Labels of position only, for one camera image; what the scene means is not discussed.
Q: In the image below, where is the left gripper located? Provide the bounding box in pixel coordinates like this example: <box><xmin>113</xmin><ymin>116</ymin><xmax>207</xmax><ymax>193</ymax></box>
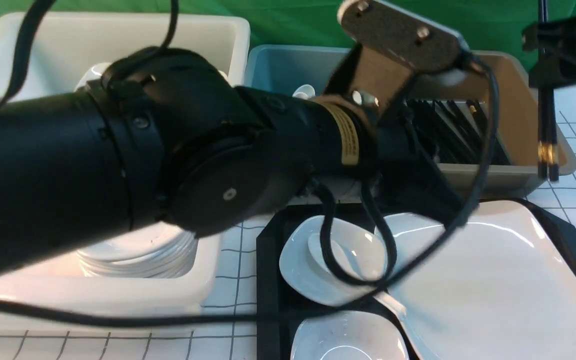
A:
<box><xmin>363</xmin><ymin>112</ymin><xmax>464</xmax><ymax>226</ymax></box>

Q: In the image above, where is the white ceramic soup spoon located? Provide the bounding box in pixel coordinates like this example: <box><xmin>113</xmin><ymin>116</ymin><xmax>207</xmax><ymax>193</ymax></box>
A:
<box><xmin>308</xmin><ymin>232</ymin><xmax>409</xmax><ymax>319</ymax></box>

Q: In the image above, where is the white shallow bowl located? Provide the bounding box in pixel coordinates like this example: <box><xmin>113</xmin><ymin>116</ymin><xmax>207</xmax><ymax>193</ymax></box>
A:
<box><xmin>279</xmin><ymin>215</ymin><xmax>387</xmax><ymax>306</ymax></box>

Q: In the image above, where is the large white square plate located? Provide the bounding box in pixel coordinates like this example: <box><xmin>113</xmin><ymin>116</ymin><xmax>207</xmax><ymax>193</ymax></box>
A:
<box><xmin>388</xmin><ymin>200</ymin><xmax>576</xmax><ymax>360</ymax></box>

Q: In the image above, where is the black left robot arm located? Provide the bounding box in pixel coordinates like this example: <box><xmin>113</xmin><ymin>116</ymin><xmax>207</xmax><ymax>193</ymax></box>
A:
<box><xmin>0</xmin><ymin>49</ymin><xmax>464</xmax><ymax>276</ymax></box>

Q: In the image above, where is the pile of black chopsticks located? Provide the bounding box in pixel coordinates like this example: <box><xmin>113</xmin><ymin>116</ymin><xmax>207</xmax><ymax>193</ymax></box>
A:
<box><xmin>406</xmin><ymin>99</ymin><xmax>489</xmax><ymax>165</ymax></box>

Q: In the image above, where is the brown plastic bin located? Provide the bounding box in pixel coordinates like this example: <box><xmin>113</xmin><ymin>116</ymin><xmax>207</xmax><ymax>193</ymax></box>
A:
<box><xmin>408</xmin><ymin>50</ymin><xmax>576</xmax><ymax>199</ymax></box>

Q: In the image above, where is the white spoon back top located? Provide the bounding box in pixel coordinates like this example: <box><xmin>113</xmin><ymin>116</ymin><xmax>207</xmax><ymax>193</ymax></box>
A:
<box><xmin>292</xmin><ymin>84</ymin><xmax>316</xmax><ymax>100</ymax></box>

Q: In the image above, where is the teal plastic bin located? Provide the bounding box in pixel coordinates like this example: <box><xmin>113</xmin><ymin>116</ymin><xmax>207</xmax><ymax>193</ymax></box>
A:
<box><xmin>243</xmin><ymin>44</ymin><xmax>349</xmax><ymax>96</ymax></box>

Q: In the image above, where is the green cloth backdrop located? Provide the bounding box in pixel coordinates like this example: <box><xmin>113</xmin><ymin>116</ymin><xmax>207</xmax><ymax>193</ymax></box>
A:
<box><xmin>0</xmin><ymin>0</ymin><xmax>576</xmax><ymax>61</ymax></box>

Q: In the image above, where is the black plastic serving tray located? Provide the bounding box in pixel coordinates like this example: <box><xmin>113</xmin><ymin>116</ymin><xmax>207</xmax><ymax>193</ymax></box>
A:
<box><xmin>256</xmin><ymin>198</ymin><xmax>576</xmax><ymax>360</ymax></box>

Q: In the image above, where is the stack of white shallow bowls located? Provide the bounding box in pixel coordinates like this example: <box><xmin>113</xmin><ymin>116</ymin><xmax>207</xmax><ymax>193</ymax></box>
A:
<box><xmin>76</xmin><ymin>222</ymin><xmax>198</xmax><ymax>279</ymax></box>

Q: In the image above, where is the stack of white square plates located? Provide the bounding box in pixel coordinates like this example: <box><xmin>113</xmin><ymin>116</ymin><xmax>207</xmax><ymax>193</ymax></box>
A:
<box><xmin>75</xmin><ymin>61</ymin><xmax>234</xmax><ymax>97</ymax></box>

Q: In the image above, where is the large white plastic bin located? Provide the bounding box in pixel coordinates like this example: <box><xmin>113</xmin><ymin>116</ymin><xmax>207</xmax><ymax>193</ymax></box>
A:
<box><xmin>0</xmin><ymin>12</ymin><xmax>250</xmax><ymax>317</ymax></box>

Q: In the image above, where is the wrist camera mount plate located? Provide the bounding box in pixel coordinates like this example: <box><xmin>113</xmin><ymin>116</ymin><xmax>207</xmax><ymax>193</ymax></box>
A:
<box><xmin>324</xmin><ymin>0</ymin><xmax>473</xmax><ymax>112</ymax></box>

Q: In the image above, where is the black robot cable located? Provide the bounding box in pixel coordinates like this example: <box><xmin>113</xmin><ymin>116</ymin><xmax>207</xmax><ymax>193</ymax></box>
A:
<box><xmin>0</xmin><ymin>0</ymin><xmax>500</xmax><ymax>329</ymax></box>

